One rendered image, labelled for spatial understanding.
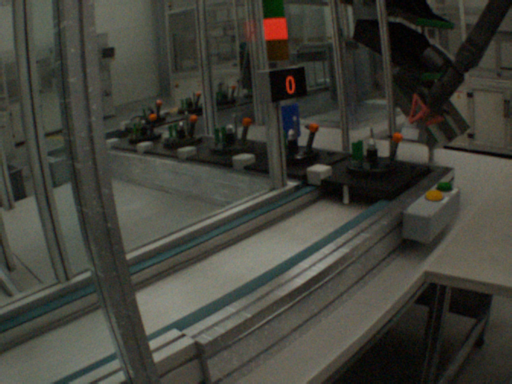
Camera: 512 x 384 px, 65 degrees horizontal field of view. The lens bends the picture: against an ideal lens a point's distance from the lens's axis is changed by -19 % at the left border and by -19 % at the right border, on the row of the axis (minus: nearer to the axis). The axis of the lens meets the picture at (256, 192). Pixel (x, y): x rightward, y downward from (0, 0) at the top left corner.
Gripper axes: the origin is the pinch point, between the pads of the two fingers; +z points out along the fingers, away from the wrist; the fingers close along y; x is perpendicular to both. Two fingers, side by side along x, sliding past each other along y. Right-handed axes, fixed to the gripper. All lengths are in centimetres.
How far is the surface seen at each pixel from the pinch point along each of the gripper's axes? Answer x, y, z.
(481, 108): -213, -339, 40
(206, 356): 55, 66, 16
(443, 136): -3.5, -18.8, 1.6
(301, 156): -6.6, 19.1, 26.4
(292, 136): -13.7, 19.7, 26.0
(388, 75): -16.3, 2.9, -2.8
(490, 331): 37, -109, 60
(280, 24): -10.3, 44.6, -4.8
